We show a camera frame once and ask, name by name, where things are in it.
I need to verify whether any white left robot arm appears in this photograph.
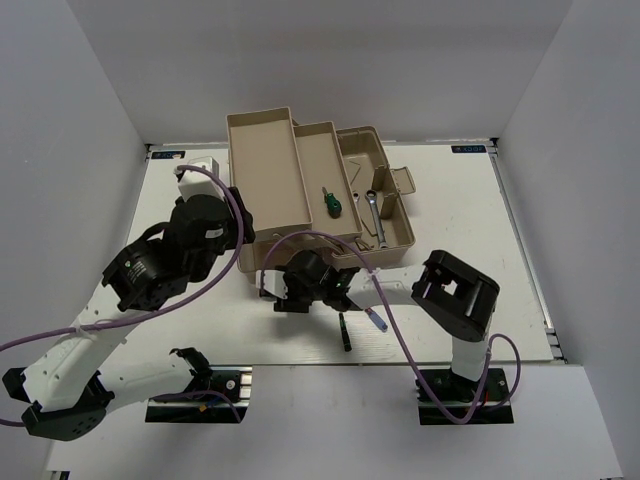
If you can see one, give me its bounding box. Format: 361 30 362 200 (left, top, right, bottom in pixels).
2 185 255 441

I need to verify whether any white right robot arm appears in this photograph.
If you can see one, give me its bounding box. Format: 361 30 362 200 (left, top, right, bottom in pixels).
256 250 500 401

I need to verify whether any beige toolbox with clear lid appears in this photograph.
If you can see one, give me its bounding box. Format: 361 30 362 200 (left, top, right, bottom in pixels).
226 107 416 278

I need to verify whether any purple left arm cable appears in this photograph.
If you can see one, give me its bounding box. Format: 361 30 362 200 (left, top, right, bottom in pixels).
0 163 251 429

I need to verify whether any stubby green screwdriver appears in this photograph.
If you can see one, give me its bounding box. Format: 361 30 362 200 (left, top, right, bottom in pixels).
322 187 342 219

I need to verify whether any red blue handled screwdriver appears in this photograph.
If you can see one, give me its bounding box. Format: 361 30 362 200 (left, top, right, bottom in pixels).
365 308 388 332

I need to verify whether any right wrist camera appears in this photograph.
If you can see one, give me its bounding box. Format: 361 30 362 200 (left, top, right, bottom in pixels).
255 270 288 299

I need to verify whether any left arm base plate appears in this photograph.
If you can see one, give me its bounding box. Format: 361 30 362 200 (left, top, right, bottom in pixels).
145 367 252 425

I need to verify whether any thin black precision screwdriver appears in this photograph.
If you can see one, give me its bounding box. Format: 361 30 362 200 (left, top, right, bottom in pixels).
339 312 352 352

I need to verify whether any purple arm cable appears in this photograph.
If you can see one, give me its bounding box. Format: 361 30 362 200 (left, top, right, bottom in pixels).
262 230 524 425
0 163 251 429

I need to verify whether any large silver ratchet wrench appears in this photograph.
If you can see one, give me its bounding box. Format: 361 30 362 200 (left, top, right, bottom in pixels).
366 190 388 249

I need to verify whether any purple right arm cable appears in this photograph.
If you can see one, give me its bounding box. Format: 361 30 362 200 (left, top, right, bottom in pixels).
262 230 524 425

